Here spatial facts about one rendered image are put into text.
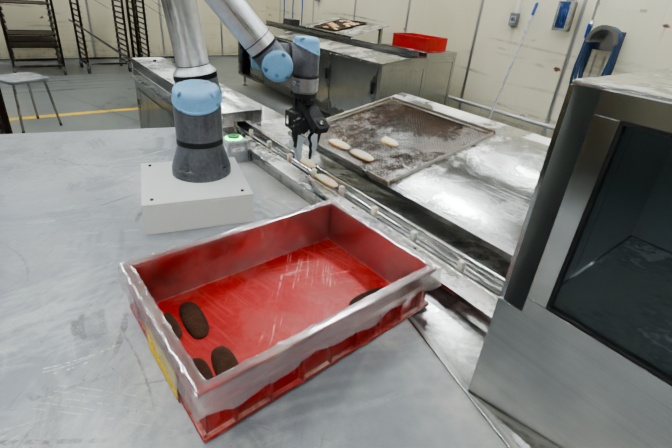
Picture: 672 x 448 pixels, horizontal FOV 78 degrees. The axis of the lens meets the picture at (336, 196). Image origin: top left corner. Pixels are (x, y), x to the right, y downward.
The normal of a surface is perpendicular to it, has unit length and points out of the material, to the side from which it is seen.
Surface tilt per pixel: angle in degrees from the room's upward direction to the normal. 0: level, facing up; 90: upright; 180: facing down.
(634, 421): 90
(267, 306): 0
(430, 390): 0
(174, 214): 90
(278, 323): 0
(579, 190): 90
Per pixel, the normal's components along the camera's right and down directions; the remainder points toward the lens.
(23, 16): 0.61, 0.40
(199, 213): 0.39, 0.44
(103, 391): 0.08, -0.89
